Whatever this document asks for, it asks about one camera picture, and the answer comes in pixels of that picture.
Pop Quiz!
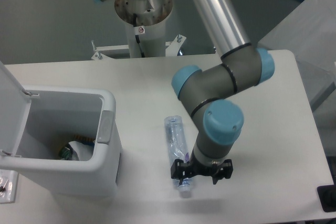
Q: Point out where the clear plastic wrapper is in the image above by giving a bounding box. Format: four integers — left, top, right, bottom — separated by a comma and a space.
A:
69, 141, 94, 161

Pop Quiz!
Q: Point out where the white wall plate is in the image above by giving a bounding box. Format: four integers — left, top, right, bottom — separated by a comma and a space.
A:
1, 169, 18, 204

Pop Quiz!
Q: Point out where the white pedestal base bracket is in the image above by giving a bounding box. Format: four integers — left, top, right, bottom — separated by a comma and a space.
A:
91, 34, 187, 60

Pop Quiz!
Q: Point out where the white trash can lid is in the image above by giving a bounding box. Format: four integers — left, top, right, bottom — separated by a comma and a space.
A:
1, 64, 32, 156

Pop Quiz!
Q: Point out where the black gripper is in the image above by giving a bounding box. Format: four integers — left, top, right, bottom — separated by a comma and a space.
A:
171, 156, 233, 185

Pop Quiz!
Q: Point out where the black pedestal cable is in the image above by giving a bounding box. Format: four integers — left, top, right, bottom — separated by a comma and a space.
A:
132, 13, 146, 58

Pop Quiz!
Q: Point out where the colourful trash inside can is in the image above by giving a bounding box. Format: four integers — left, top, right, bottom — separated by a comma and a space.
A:
58, 134, 96, 161

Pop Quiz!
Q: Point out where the grey covered side table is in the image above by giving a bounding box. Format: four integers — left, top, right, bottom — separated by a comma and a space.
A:
258, 0, 335, 111

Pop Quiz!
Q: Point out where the crushed clear plastic bottle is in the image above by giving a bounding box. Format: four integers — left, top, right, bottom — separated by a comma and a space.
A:
164, 115, 192, 198

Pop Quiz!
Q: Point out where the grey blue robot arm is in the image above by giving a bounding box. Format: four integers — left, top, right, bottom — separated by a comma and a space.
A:
94, 0, 275, 183

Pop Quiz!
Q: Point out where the black device at edge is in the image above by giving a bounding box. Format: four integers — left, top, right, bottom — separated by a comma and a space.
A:
317, 185, 335, 212

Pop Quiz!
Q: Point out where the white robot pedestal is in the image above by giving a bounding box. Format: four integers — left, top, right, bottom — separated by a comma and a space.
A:
114, 0, 173, 47

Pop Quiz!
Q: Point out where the white trash can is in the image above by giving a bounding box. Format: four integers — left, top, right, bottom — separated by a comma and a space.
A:
1, 84, 121, 197

